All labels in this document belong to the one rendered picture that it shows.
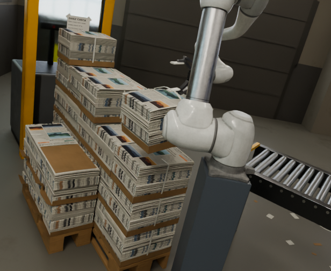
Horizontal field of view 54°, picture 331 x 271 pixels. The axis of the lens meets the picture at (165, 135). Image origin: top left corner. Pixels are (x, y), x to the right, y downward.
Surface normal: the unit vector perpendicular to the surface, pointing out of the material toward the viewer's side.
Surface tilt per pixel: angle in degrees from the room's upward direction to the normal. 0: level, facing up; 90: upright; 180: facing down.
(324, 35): 90
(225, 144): 91
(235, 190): 90
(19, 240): 0
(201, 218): 90
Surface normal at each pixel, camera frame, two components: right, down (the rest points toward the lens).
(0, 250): 0.20, -0.91
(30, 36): 0.55, 0.42
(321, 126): 0.00, 0.38
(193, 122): 0.03, 0.07
